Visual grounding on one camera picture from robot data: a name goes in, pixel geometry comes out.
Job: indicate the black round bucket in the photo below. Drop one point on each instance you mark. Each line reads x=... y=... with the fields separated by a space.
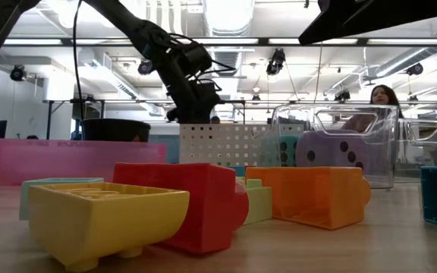
x=112 y=130

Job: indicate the teal foam die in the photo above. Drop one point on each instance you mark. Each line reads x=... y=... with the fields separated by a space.
x=275 y=151

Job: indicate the red stepped toy block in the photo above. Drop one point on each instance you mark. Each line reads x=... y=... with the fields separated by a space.
x=203 y=204

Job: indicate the light green small brick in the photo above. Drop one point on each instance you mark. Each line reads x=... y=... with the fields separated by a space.
x=260 y=204

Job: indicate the purple foam die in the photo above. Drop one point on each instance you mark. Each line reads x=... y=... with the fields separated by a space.
x=324 y=148

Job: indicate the orange wide toy block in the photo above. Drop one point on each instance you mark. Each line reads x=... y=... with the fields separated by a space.
x=309 y=197

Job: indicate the yellow-orange toy brick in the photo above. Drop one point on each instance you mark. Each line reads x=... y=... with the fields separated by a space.
x=108 y=227

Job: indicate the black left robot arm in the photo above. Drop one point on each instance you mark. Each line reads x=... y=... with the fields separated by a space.
x=135 y=26

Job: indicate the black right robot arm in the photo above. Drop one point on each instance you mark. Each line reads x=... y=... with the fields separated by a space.
x=374 y=15

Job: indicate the person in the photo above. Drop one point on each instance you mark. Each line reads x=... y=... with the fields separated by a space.
x=32 y=137
x=381 y=96
x=215 y=120

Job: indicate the white perforated basket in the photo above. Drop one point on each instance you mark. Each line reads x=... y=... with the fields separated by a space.
x=222 y=148

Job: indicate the black overhead rig beam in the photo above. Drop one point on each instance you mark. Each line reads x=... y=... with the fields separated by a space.
x=263 y=41

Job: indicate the pink translucent plastic tray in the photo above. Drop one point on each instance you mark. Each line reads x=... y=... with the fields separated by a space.
x=70 y=159

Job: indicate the pale teal small brick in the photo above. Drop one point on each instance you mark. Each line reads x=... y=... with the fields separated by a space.
x=51 y=181

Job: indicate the clear plastic bin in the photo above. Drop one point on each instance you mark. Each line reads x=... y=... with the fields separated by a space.
x=385 y=151
x=423 y=163

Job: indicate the black ceiling-mounted camera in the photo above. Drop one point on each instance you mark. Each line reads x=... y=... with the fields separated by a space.
x=275 y=60
x=343 y=95
x=17 y=73
x=145 y=67
x=415 y=69

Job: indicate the black background frame table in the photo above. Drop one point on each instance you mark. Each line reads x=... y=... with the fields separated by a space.
x=127 y=101

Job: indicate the silver ceiling duct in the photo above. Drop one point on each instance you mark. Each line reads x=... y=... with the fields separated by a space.
x=228 y=15
x=412 y=53

